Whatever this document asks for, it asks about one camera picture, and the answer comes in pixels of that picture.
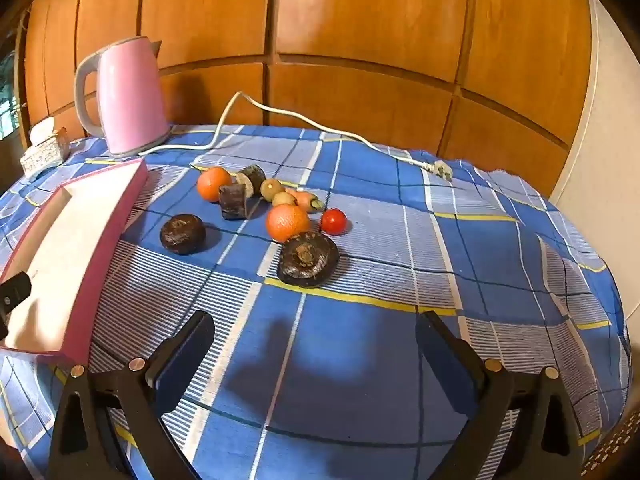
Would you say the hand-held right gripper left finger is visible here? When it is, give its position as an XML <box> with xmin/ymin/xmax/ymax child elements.
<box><xmin>47</xmin><ymin>310</ymin><xmax>216</xmax><ymax>480</ymax></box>

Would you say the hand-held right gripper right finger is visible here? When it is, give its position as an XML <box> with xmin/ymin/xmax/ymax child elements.
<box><xmin>416</xmin><ymin>311</ymin><xmax>585</xmax><ymax>480</ymax></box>

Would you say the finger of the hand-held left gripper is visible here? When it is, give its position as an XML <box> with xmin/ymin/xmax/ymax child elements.
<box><xmin>0</xmin><ymin>272</ymin><xmax>32</xmax><ymax>341</ymax></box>

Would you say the pink-rimmed white tray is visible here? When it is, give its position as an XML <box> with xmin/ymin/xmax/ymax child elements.
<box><xmin>0</xmin><ymin>157</ymin><xmax>149</xmax><ymax>365</ymax></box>

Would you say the small dark water chestnut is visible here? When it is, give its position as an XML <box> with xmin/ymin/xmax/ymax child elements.
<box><xmin>160</xmin><ymin>214</ymin><xmax>206</xmax><ymax>256</ymax></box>

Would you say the large dark sugarcane piece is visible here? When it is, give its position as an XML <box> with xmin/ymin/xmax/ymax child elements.
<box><xmin>218</xmin><ymin>183</ymin><xmax>256</xmax><ymax>221</ymax></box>

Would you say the orange mandarin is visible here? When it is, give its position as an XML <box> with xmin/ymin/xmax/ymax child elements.
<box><xmin>265</xmin><ymin>203</ymin><xmax>311</xmax><ymax>242</ymax></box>
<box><xmin>196</xmin><ymin>166</ymin><xmax>234</xmax><ymax>203</ymax></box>

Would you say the red tomato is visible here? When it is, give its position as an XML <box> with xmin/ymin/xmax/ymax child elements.
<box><xmin>320</xmin><ymin>208</ymin><xmax>348</xmax><ymax>236</ymax></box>

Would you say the small orange carrot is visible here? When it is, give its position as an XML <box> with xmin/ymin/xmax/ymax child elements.
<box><xmin>285</xmin><ymin>187</ymin><xmax>325</xmax><ymax>213</ymax></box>

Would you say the blue plaid tablecloth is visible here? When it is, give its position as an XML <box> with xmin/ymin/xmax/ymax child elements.
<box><xmin>0</xmin><ymin>125</ymin><xmax>631</xmax><ymax>480</ymax></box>

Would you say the silver ornate tissue box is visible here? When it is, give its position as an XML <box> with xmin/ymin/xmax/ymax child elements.
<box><xmin>20</xmin><ymin>117</ymin><xmax>71</xmax><ymax>177</ymax></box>

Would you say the dark door with glass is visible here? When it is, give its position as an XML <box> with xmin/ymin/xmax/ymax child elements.
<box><xmin>0</xmin><ymin>35</ymin><xmax>26</xmax><ymax>146</ymax></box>

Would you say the wicker chair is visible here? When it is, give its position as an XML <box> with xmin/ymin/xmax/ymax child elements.
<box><xmin>580</xmin><ymin>410</ymin><xmax>640</xmax><ymax>480</ymax></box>

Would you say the pink electric kettle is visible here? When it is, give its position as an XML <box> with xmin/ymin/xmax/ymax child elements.
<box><xmin>74</xmin><ymin>36</ymin><xmax>172</xmax><ymax>157</ymax></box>

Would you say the white power cable with plug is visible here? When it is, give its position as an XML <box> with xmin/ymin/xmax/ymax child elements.
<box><xmin>136</xmin><ymin>91</ymin><xmax>453</xmax><ymax>182</ymax></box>

